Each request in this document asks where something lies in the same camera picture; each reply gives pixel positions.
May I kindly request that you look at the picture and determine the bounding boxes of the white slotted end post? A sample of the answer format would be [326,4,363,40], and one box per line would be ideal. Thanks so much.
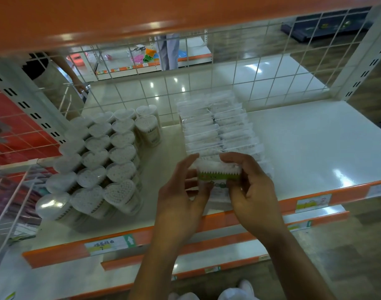
[329,4,381,102]

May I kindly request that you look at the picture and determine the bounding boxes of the price label green arrow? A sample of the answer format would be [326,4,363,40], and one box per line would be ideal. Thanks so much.
[84,234,137,257]

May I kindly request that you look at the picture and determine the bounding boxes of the narrow green price label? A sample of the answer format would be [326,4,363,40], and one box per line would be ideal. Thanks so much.
[287,221,313,232]

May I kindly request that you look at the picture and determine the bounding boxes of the white wire basket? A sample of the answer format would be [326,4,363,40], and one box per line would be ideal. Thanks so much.
[0,157,65,266]

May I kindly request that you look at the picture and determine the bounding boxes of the pile of toothbrush packs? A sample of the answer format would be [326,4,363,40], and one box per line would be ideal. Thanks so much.
[0,167,54,244]

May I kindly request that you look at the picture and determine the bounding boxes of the person's right hand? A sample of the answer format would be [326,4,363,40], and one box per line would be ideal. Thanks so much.
[219,152,288,245]

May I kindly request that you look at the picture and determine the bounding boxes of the white slotted shelf post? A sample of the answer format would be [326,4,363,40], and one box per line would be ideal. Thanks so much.
[0,57,69,146]

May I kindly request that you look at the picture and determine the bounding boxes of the white shelf board orange rim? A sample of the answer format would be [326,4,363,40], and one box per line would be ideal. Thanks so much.
[170,240,271,282]
[0,0,381,57]
[0,246,141,300]
[101,204,350,272]

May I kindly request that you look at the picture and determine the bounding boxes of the white shelf orange rail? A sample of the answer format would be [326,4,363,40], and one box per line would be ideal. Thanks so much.
[21,100,381,269]

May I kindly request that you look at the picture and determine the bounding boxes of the person's white garment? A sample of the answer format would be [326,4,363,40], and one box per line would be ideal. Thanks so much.
[168,287,257,300]

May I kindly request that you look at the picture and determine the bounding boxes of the distant white orange shelf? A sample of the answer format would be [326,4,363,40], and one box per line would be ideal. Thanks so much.
[67,29,213,81]

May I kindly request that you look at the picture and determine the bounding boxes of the person's left hand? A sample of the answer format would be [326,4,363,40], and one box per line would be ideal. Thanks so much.
[155,152,213,247]

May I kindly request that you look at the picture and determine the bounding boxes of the red plastic basin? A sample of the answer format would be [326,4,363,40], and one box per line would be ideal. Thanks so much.
[66,52,85,68]

